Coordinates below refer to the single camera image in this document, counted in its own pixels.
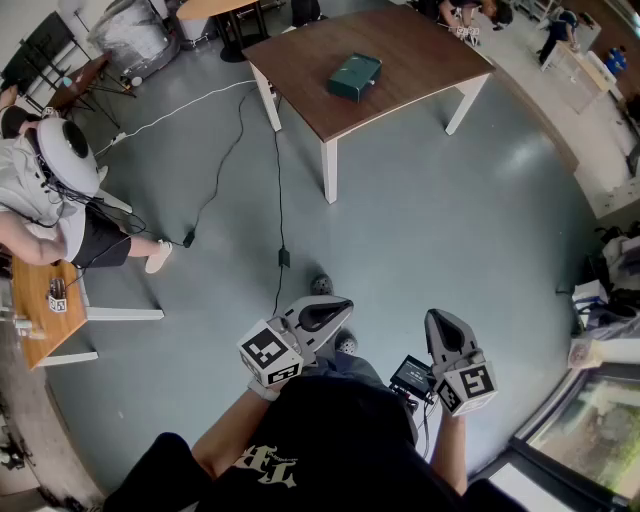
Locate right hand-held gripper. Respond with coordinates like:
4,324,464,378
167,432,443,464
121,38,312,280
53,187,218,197
424,308,499,417

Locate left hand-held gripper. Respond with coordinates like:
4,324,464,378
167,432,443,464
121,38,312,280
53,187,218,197
238,295,354,387

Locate teal rectangular tray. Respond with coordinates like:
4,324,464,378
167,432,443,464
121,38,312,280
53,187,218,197
357,60,384,104

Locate dark green box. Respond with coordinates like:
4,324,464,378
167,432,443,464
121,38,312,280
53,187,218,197
327,52,384,104

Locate person's right forearm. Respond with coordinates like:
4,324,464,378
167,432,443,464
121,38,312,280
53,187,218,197
430,412,470,496

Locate person's left forearm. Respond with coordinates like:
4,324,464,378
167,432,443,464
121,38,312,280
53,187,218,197
191,389,274,481

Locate small black monitor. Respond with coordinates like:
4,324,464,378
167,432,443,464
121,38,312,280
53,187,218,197
388,354,437,401

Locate person's grey trousers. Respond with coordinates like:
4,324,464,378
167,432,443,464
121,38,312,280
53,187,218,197
312,349,386,386

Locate white wristband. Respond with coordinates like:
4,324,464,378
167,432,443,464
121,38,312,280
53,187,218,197
248,378,281,402

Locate person's black printed t-shirt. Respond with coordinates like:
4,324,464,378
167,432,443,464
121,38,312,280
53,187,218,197
102,372,526,512

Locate glass window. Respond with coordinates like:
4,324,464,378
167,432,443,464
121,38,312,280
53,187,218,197
487,362,640,512

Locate pile of bags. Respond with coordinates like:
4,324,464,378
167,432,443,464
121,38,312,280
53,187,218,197
569,224,640,371

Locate white cabinet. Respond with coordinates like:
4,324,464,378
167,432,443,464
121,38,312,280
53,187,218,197
574,164,640,219

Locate brown wooden table white legs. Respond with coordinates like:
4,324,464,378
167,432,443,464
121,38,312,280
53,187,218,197
242,4,496,205

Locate pale wooden table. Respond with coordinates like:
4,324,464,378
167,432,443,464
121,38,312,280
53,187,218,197
539,39,626,116

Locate white round headset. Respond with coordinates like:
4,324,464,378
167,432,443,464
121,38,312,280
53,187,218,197
37,117,101,199

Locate dark folding table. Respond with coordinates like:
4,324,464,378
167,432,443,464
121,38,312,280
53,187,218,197
49,49,137,129

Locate silver wrapped machine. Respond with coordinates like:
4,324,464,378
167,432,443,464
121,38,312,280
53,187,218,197
87,0,176,81

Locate black monitor cables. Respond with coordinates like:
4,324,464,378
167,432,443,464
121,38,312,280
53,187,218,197
412,397,439,461

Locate black cable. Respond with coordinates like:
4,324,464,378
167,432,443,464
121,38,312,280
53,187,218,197
185,84,259,236
272,94,292,317

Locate white cable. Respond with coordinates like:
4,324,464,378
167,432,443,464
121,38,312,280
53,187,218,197
94,79,259,156

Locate light wooden desk white frame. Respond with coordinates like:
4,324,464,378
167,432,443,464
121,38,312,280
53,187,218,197
9,189,166,371

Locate round wooden table black pedestal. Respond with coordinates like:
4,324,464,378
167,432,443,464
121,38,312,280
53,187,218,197
177,0,274,64

